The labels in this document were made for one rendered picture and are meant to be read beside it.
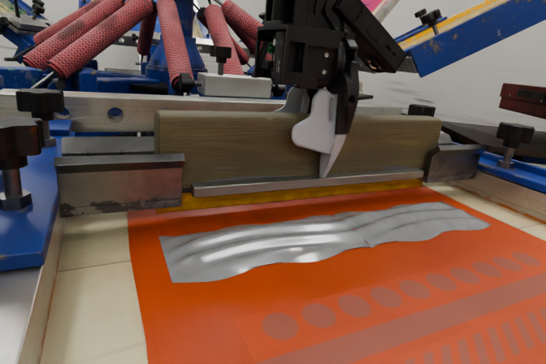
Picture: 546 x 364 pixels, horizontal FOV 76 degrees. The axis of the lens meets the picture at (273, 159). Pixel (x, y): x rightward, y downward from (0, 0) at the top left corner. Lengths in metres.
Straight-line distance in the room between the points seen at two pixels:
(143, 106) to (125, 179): 0.25
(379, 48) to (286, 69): 0.12
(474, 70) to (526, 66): 0.31
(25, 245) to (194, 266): 0.11
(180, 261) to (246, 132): 0.13
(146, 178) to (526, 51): 2.42
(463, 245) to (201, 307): 0.26
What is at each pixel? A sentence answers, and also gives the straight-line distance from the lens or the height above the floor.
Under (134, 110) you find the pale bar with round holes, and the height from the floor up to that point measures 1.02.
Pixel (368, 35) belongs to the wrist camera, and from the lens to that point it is 0.40.
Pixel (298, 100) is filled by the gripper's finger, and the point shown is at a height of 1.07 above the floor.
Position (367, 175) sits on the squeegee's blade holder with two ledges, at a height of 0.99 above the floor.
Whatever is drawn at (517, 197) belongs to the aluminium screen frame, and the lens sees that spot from 0.55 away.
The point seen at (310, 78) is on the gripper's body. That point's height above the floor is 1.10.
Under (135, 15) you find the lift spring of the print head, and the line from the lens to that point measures 1.00.
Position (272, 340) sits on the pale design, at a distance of 0.24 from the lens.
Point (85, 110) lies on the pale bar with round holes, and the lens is 0.55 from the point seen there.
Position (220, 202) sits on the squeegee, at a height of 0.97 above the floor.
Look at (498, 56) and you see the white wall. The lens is 2.66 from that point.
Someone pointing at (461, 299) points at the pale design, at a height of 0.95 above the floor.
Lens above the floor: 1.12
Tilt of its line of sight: 16 degrees down
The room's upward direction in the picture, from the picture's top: 6 degrees clockwise
